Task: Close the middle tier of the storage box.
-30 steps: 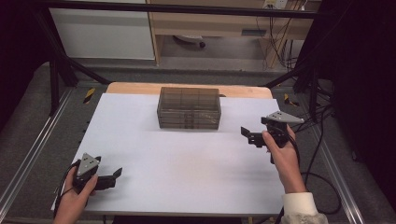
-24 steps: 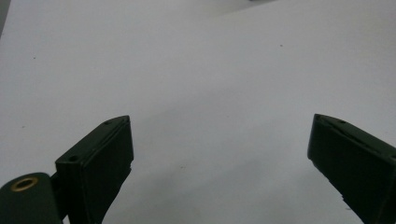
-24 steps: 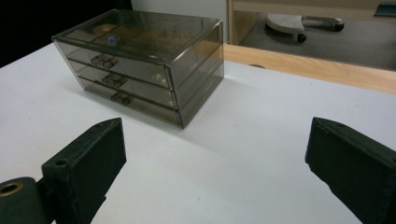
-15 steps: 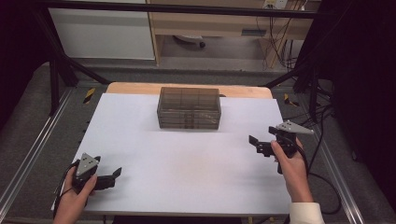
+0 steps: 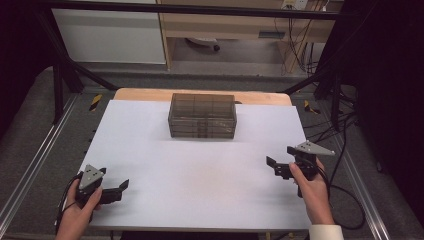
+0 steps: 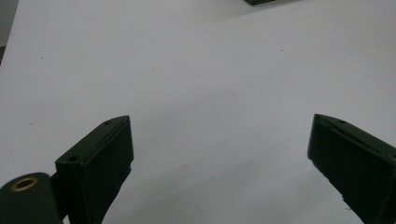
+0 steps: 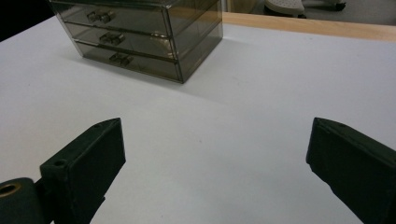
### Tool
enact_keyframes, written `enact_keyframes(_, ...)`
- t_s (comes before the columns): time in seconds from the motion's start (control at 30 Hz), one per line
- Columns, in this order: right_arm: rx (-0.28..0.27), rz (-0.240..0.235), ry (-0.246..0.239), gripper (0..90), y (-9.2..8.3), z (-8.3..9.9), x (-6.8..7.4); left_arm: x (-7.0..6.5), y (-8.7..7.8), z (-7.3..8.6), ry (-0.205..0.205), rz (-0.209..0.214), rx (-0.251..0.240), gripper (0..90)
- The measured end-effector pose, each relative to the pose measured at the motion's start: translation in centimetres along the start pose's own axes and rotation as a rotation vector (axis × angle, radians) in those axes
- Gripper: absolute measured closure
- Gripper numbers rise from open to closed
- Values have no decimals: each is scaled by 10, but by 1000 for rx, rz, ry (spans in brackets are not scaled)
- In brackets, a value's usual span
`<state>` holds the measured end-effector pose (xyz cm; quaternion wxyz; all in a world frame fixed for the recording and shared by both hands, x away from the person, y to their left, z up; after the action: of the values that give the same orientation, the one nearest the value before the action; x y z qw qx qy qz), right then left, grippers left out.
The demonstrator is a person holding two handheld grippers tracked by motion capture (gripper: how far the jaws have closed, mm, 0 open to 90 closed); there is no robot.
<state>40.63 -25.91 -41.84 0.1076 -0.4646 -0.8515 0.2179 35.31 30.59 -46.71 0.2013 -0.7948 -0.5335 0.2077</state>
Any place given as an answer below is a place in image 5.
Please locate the office chair wheel base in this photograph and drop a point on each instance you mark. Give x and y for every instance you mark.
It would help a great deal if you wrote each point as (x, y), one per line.
(203, 41)

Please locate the person's left hand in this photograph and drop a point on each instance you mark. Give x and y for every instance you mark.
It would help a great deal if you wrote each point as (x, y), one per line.
(75, 220)

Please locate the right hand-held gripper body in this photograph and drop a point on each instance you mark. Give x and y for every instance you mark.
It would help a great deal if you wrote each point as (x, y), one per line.
(310, 163)

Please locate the white wall socket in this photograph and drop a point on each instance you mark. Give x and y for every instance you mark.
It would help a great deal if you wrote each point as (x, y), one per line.
(295, 3)

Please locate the wooden desk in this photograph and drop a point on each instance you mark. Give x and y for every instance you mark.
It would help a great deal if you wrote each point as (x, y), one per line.
(233, 28)

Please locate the aluminium rail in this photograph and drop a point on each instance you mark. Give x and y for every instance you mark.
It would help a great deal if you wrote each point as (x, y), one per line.
(36, 160)
(358, 180)

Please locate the yellow black tape marker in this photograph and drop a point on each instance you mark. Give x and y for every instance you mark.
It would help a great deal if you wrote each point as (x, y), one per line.
(95, 102)
(311, 108)

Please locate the transparent brown drawer box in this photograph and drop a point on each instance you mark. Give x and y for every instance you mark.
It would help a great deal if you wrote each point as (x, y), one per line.
(202, 116)

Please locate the black metal stand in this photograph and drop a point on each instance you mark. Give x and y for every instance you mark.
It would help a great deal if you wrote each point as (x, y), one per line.
(333, 86)
(58, 86)

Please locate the person's right hand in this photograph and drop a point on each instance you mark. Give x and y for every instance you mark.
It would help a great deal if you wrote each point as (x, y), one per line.
(316, 200)

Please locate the white sleeve cuff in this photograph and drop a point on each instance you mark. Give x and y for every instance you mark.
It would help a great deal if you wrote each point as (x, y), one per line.
(326, 232)

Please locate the dark curtain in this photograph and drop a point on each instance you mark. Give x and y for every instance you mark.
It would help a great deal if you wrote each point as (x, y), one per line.
(20, 60)
(390, 100)

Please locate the black horizontal frame bar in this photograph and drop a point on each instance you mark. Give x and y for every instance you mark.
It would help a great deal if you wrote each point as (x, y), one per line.
(200, 10)

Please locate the white cabinet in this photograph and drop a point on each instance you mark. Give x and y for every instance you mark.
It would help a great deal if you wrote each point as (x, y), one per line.
(106, 36)

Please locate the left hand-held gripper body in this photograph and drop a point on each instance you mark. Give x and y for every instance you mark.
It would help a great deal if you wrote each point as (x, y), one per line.
(89, 178)

